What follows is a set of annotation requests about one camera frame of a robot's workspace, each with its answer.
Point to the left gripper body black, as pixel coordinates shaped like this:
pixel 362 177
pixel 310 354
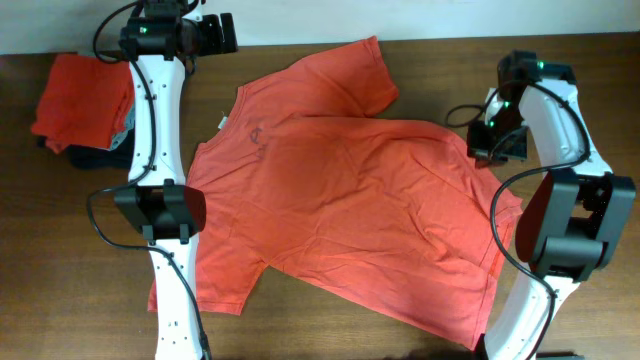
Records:
pixel 207 36

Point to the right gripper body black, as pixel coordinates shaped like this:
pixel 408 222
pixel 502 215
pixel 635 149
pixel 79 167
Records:
pixel 495 144

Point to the orange-red t-shirt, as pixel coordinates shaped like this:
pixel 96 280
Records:
pixel 307 177

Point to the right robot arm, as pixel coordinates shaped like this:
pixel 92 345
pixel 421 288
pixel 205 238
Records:
pixel 573 222

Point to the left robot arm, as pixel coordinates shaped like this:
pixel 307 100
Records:
pixel 157 202

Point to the folded grey shirt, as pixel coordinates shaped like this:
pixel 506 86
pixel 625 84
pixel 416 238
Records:
pixel 119 137

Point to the folded red-orange shirt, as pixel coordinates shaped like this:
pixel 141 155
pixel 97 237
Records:
pixel 85 103

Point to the folded dark navy garment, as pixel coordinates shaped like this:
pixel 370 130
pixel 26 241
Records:
pixel 88 158

